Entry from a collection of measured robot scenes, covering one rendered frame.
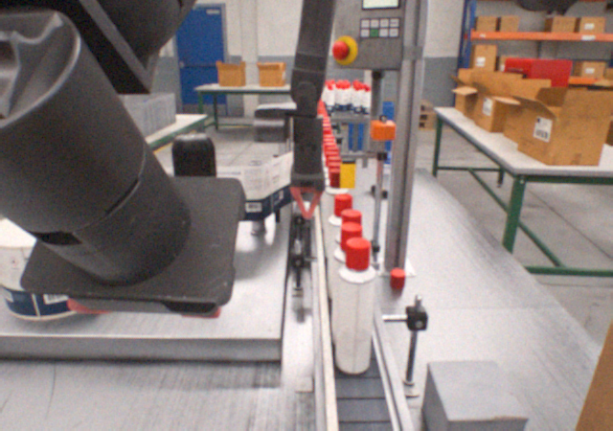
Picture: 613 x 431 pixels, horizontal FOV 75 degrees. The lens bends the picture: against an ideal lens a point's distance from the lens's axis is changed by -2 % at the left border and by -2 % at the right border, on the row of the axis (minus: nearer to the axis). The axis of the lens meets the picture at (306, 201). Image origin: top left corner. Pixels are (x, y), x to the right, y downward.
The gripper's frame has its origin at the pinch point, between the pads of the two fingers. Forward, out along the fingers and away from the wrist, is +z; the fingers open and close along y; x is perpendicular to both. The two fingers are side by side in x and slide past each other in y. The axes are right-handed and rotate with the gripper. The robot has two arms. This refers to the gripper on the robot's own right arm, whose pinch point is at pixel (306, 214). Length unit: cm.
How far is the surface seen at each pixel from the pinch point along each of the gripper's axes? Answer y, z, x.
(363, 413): 36.3, 13.1, 7.6
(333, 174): -6.3, -6.3, 5.5
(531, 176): -122, 30, 114
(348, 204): 10.1, -6.1, 7.0
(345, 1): -17.0, -40.4, 7.5
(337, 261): 23.2, -2.2, 4.5
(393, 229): -8.9, 7.4, 19.6
